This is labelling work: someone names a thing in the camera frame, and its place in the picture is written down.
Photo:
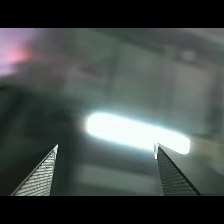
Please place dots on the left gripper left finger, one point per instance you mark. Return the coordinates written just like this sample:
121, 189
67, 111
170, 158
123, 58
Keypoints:
39, 177

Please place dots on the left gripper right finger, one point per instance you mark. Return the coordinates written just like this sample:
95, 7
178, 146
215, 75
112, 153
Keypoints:
186, 176

